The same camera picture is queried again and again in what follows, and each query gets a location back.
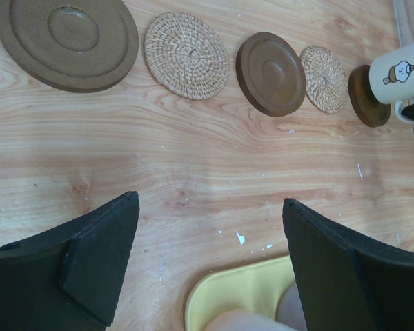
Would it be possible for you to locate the woven rattan coaster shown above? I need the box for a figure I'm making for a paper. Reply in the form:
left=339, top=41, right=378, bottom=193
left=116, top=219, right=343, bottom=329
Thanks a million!
left=144, top=12, right=230, bottom=101
left=299, top=45, right=348, bottom=114

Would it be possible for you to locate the cream plastic cup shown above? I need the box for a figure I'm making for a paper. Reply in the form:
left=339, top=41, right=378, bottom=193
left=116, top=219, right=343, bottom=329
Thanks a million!
left=369, top=43, right=414, bottom=124

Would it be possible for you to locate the purple plastic cup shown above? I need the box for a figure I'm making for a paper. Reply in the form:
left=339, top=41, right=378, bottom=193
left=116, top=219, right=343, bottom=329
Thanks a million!
left=277, top=283, right=308, bottom=331

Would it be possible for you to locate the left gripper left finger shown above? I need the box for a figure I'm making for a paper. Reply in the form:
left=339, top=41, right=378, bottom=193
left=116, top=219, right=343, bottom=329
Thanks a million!
left=0, top=192, right=140, bottom=330

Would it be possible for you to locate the dark wooden coaster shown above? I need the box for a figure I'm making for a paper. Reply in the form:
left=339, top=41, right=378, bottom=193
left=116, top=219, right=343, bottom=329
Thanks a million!
left=235, top=32, right=306, bottom=117
left=348, top=65, right=391, bottom=128
left=0, top=1, right=139, bottom=93

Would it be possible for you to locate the yellow plastic tray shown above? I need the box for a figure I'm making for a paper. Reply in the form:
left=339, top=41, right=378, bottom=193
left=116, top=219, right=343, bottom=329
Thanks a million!
left=184, top=256, right=295, bottom=330

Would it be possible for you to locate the pink plastic cup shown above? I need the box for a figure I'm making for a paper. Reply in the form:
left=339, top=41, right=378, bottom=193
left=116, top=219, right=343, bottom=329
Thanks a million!
left=204, top=309, right=294, bottom=331

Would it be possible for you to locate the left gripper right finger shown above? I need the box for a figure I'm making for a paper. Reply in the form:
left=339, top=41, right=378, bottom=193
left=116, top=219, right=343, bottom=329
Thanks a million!
left=282, top=198, right=414, bottom=330

